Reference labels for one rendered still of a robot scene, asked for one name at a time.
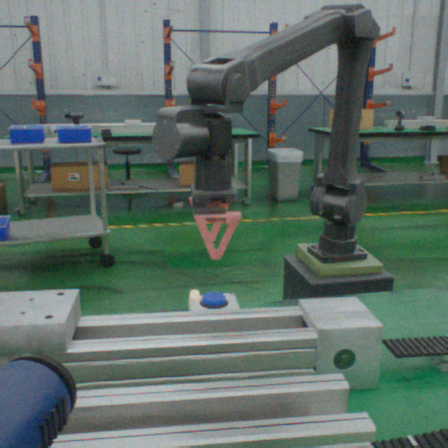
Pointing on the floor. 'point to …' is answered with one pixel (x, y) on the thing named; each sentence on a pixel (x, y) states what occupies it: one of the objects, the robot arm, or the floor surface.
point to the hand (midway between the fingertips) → (213, 244)
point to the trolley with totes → (76, 137)
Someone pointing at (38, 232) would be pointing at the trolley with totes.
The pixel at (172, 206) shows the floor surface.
